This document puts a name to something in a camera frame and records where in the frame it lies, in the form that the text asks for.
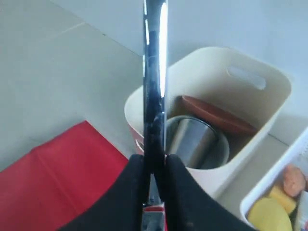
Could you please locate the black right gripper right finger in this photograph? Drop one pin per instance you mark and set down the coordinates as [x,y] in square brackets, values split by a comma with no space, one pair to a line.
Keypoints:
[187,206]

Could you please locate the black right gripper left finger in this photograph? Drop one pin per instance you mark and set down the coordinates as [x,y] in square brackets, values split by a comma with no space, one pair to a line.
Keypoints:
[120,208]

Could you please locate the stainless steel cup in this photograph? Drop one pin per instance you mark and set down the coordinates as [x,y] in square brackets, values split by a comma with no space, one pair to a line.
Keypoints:
[190,139]

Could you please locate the yellow lemon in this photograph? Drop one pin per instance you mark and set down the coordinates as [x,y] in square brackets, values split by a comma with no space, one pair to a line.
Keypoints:
[268,215]

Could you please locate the red scalloped table cloth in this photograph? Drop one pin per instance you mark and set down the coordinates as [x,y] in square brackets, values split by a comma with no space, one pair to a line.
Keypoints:
[56,182]

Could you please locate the yellow cheese wedge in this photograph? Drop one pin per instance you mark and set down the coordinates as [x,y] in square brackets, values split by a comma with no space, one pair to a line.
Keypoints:
[287,202]

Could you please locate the orange fried chicken piece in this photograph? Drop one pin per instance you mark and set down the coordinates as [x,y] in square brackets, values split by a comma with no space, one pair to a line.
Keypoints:
[294,181]

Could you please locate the silver table knife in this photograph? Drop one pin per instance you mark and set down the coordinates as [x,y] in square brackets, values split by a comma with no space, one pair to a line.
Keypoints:
[155,21]

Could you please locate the pale green ceramic bowl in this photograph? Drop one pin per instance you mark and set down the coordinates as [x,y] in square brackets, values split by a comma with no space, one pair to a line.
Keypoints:
[210,154]

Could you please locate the blue white milk carton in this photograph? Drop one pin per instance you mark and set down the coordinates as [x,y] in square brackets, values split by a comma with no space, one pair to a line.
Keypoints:
[301,220]

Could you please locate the white perforated plastic basket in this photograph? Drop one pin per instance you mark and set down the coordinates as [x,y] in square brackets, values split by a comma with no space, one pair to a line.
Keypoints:
[296,154]

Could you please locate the cream plastic bin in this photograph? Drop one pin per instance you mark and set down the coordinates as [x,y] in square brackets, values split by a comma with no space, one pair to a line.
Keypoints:
[238,94]

